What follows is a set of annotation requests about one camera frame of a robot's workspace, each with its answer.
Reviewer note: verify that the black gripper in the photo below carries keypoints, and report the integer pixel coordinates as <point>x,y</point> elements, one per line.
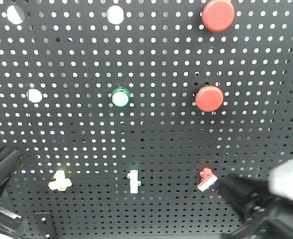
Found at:
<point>11,224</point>
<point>263,216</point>

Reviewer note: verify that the red toggle switch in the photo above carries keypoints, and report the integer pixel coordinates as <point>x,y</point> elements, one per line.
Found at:
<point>207,179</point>

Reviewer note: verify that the lower red push button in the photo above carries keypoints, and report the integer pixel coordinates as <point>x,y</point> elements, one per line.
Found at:
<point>209,98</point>

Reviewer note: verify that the black perforated pegboard panel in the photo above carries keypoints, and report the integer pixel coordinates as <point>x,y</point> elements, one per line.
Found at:
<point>60,60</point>

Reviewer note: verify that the green ringed push button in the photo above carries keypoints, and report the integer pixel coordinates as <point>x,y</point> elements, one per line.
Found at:
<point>120,97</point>

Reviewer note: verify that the large red push button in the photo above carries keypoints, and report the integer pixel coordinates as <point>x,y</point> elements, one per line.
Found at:
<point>218,15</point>

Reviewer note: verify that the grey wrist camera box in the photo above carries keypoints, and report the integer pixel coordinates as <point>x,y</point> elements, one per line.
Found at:
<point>280,181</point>

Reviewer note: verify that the black pegboard clamp bracket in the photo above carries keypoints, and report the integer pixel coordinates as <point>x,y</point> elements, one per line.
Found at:
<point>45,225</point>

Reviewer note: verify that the white green-lit toggle switch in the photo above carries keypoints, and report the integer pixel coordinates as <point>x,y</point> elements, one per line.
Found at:
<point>134,183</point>

